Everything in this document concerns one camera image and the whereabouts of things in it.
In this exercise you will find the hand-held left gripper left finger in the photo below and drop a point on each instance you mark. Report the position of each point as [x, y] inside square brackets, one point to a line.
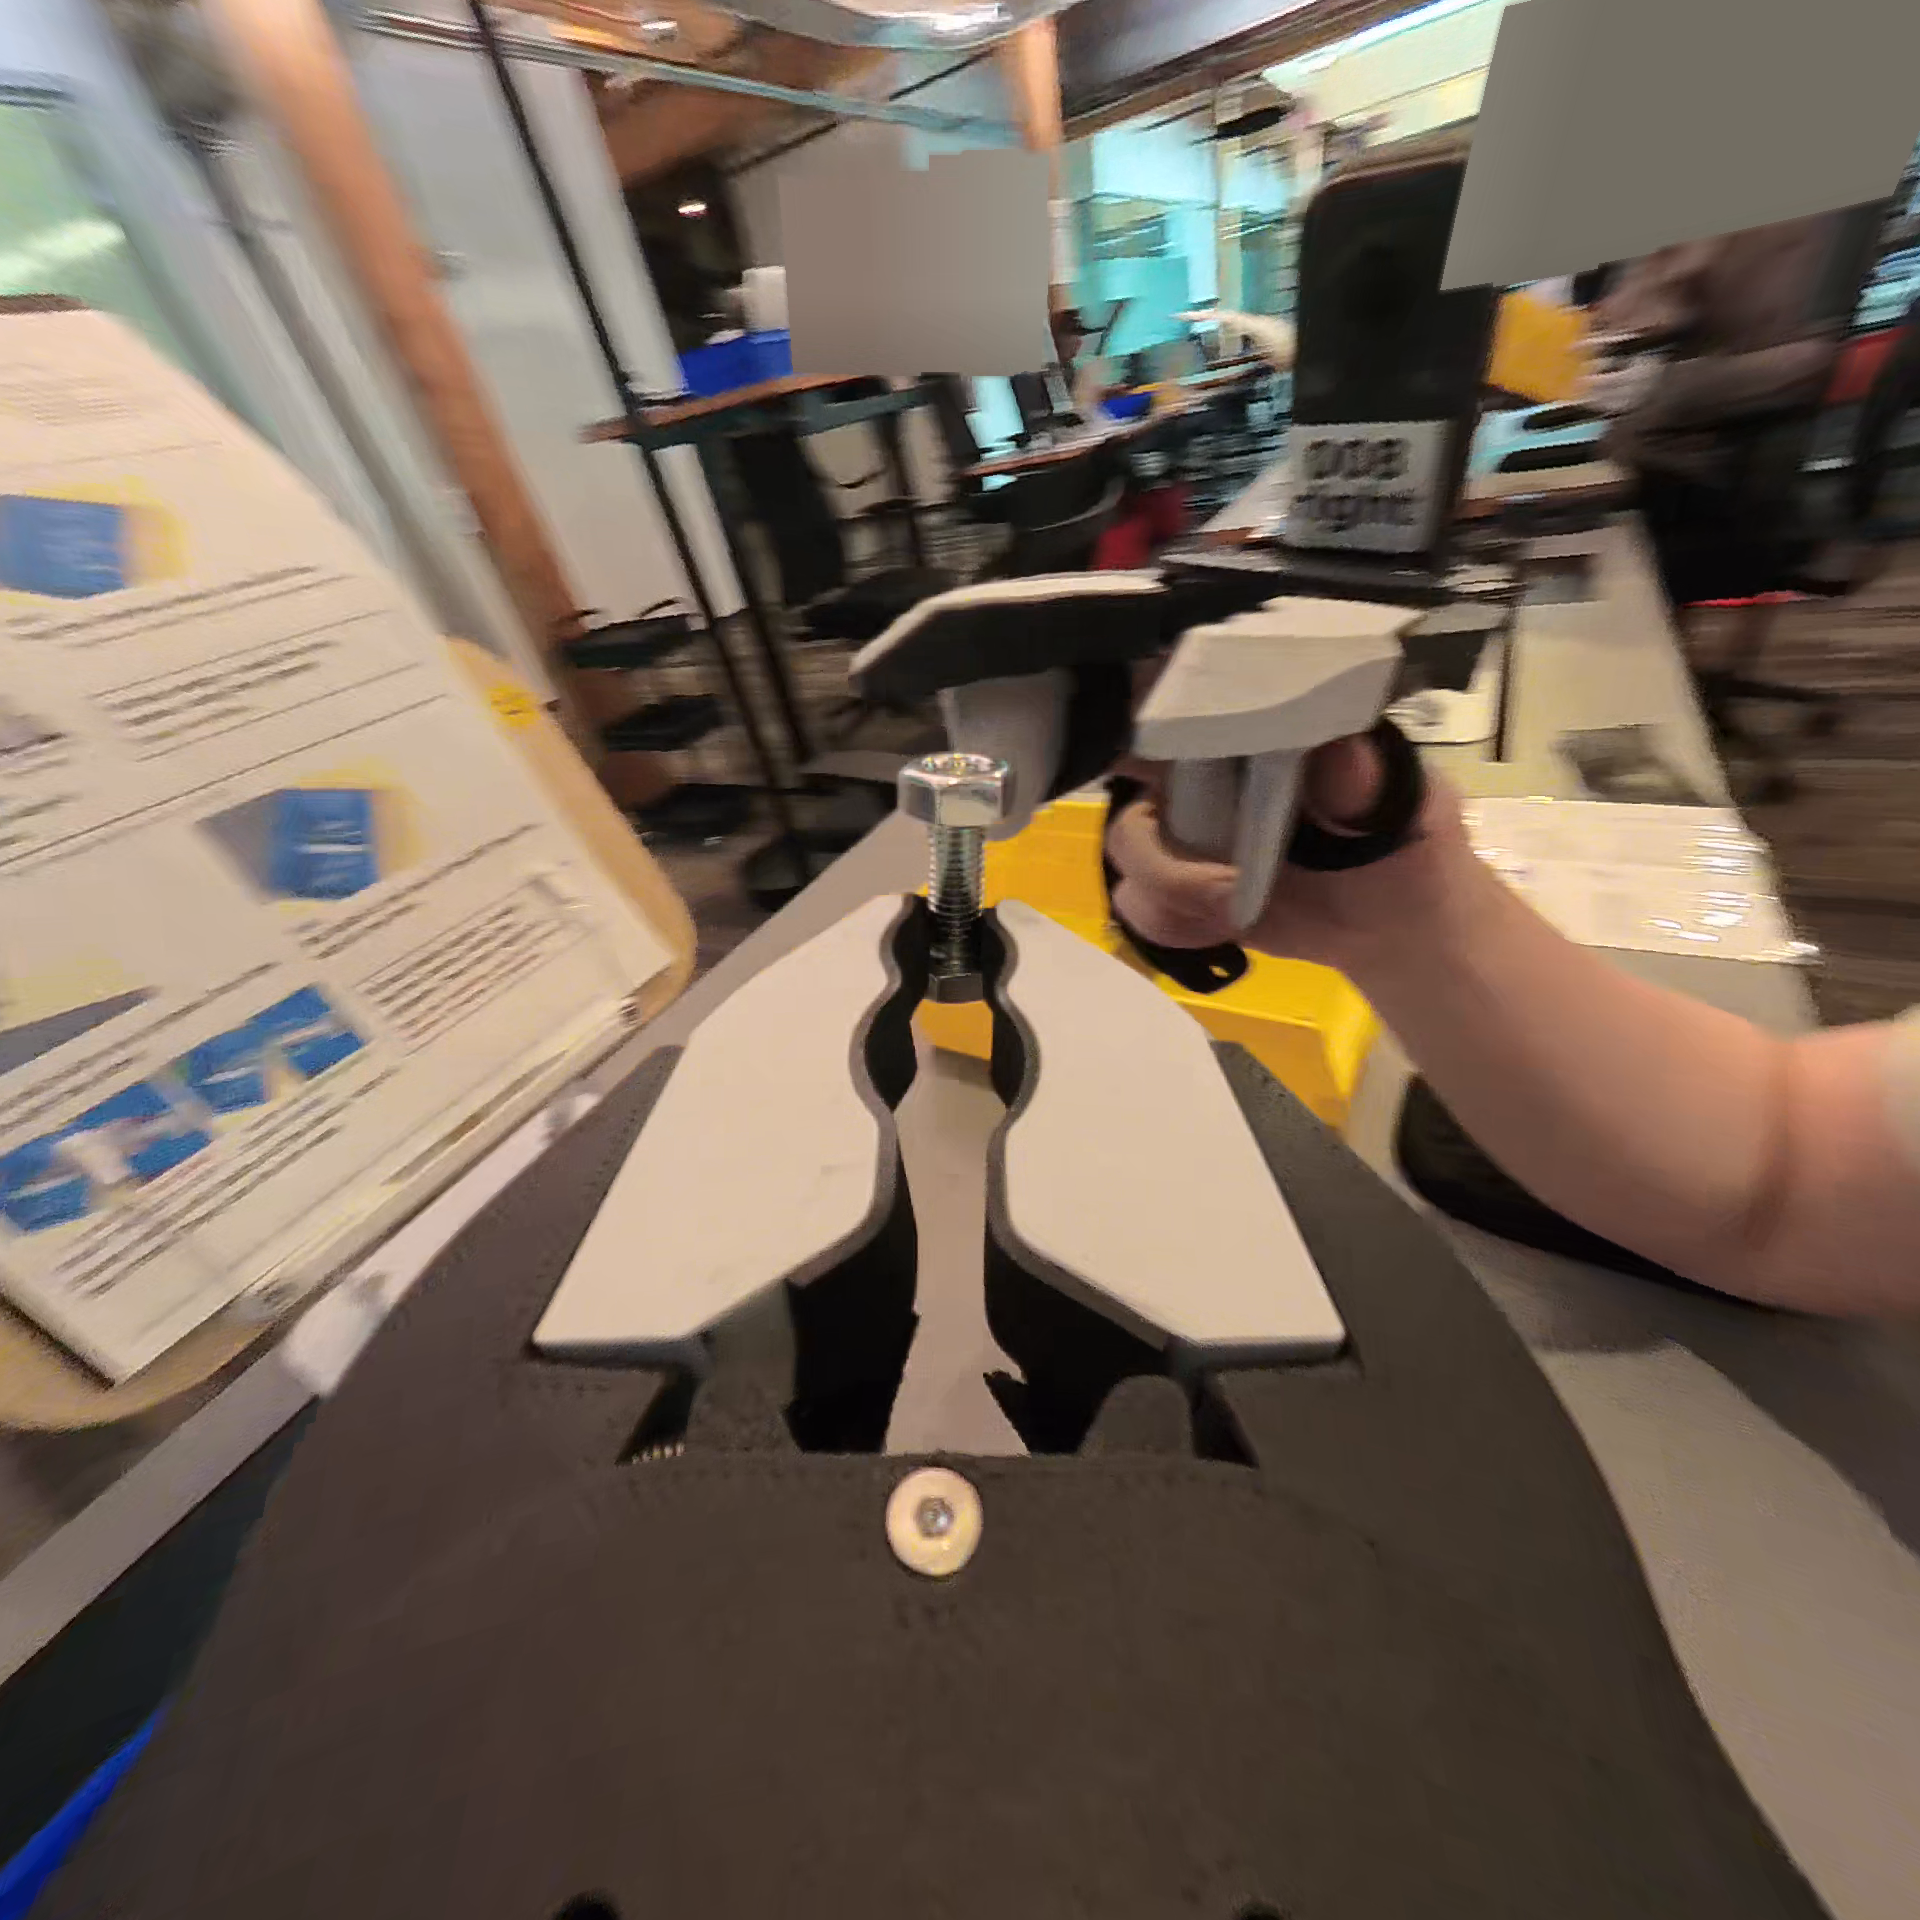
[720, 1171]

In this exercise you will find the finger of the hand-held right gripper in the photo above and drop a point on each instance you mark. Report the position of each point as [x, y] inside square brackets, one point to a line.
[1004, 615]
[1276, 675]

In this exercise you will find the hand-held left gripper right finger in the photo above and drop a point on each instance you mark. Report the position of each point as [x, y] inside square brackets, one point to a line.
[1170, 1185]

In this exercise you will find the yellow plastic bin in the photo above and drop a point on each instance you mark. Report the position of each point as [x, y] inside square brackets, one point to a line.
[1276, 1036]

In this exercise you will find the silver hex bolt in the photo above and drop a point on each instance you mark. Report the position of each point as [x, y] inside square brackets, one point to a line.
[954, 863]

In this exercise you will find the silver hex nut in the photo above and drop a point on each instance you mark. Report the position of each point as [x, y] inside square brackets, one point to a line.
[954, 985]

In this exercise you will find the blue plastic bin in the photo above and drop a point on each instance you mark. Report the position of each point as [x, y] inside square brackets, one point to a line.
[60, 1829]

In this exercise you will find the black mesh elbow pad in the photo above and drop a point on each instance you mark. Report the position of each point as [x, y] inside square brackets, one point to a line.
[1529, 1201]

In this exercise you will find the person's right forearm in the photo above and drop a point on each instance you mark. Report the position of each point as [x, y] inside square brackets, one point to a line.
[1576, 1079]

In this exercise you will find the person's right hand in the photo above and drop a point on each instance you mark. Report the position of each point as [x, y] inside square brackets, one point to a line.
[1349, 914]

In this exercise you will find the red floor bag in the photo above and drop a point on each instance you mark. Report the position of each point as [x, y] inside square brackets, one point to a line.
[1148, 516]

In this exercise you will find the wooden top desk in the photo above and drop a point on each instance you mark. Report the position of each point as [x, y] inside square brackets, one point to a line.
[749, 397]

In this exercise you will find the white document stand with instructions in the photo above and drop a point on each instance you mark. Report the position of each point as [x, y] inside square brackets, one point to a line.
[614, 839]

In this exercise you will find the black rolling cart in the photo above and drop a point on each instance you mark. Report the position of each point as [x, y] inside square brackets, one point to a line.
[661, 705]

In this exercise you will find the blue storage bin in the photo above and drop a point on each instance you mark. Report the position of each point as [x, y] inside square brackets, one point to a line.
[734, 364]

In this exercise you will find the white printed paper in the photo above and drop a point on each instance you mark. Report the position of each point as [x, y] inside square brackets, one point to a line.
[1634, 877]

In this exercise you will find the yellow smiley sticker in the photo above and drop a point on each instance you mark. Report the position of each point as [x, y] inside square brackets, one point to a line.
[514, 705]

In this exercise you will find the printed instruction sheet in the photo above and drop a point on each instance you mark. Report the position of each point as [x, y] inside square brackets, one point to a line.
[224, 751]

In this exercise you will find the wooden support post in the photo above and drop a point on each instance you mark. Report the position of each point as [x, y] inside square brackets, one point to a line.
[421, 376]

